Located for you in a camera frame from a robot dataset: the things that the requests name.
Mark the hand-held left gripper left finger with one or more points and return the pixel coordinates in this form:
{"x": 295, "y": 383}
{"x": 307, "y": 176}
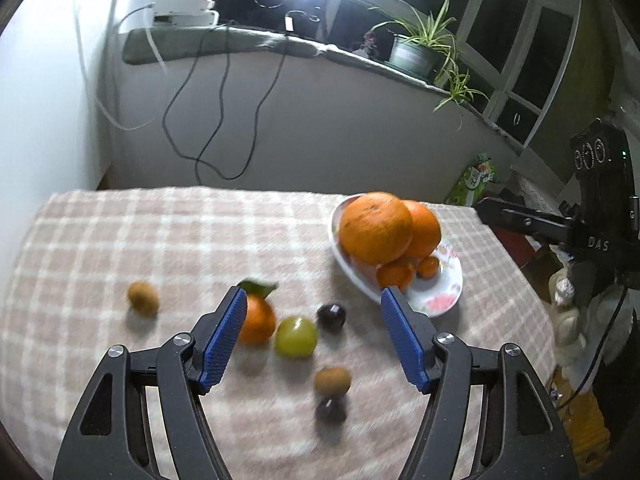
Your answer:
{"x": 225, "y": 345}

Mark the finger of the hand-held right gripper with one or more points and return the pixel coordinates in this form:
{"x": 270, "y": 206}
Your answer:
{"x": 525, "y": 220}

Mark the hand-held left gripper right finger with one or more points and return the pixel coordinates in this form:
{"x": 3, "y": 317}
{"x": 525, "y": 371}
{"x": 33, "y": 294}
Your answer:
{"x": 400, "y": 335}

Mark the tangerine with green leaf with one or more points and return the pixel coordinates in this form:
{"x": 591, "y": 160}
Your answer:
{"x": 259, "y": 321}

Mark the white floral plate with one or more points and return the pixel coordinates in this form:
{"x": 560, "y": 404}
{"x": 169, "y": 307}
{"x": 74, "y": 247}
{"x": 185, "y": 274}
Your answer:
{"x": 442, "y": 302}

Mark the green-yellow apple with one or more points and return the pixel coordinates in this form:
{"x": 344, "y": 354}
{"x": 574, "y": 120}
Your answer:
{"x": 296, "y": 336}

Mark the small kumquat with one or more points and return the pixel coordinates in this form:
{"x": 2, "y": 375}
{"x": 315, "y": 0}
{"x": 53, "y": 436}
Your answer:
{"x": 428, "y": 266}

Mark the brown kiwi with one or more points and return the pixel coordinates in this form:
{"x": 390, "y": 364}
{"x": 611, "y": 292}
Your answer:
{"x": 143, "y": 298}
{"x": 331, "y": 381}

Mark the smooth orange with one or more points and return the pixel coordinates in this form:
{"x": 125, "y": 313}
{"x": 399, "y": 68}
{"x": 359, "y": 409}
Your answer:
{"x": 426, "y": 230}

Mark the large bumpy orange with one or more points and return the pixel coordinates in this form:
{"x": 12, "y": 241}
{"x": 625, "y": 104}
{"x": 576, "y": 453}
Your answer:
{"x": 375, "y": 227}

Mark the white lace cloth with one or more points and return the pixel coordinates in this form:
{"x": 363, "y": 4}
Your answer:
{"x": 542, "y": 192}

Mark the green bag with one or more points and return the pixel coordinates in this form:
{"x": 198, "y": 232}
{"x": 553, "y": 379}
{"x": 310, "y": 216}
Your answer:
{"x": 472, "y": 180}

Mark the white figurine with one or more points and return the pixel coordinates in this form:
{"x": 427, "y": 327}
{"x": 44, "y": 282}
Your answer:
{"x": 567, "y": 320}

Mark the plaid tablecloth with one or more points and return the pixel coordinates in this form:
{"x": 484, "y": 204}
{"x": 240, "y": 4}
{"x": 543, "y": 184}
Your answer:
{"x": 100, "y": 240}

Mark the potted spider plant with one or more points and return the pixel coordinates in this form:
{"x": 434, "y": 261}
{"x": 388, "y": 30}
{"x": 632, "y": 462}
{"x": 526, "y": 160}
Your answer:
{"x": 412, "y": 55}

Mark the yellow box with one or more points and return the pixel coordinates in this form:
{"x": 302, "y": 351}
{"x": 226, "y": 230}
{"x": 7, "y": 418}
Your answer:
{"x": 582, "y": 435}

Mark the small dark potted plant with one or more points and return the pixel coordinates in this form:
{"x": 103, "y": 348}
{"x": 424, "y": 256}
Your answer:
{"x": 370, "y": 42}

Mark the white cabinet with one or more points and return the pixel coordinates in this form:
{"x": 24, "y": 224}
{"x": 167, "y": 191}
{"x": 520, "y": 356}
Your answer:
{"x": 40, "y": 110}

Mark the black tripod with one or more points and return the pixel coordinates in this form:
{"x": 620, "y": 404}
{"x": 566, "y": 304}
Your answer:
{"x": 312, "y": 7}

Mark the white power strip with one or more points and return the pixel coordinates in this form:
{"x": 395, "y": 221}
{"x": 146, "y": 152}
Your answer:
{"x": 182, "y": 7}

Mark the white window frame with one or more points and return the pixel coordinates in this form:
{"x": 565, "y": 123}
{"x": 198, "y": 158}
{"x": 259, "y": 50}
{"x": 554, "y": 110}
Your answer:
{"x": 500, "y": 80}

